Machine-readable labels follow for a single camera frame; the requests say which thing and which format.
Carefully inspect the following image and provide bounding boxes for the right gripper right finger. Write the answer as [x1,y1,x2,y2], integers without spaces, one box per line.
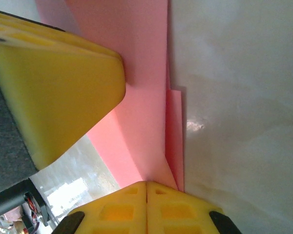
[146,181,244,234]

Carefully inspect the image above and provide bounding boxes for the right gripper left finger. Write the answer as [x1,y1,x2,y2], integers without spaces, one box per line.
[54,180,147,234]

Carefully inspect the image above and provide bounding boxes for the pink paper sheet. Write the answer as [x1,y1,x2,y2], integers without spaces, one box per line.
[35,0,186,192]

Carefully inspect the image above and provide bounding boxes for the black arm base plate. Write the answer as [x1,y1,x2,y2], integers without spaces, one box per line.
[21,189,51,229]

